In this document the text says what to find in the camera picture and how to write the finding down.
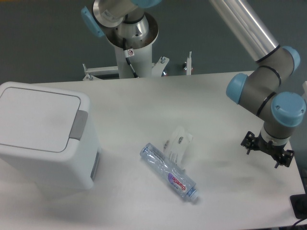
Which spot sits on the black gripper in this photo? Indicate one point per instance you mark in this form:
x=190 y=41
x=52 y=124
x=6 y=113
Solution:
x=272 y=147

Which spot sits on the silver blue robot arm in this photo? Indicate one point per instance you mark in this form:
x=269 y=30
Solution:
x=280 y=112

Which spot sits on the white trash can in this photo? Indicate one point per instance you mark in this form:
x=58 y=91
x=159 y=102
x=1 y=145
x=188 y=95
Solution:
x=48 y=135

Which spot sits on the black device at edge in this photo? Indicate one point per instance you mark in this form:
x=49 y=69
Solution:
x=299 y=205

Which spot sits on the white paper packet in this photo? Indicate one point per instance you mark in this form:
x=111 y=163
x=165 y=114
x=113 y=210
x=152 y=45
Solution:
x=176 y=146

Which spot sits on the clear plastic water bottle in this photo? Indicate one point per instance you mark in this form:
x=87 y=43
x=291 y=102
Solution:
x=168 y=171

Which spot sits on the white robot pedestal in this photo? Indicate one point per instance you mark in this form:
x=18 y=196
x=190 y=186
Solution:
x=133 y=43

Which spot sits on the white metal base frame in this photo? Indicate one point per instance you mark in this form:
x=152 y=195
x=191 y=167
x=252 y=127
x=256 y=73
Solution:
x=158 y=69

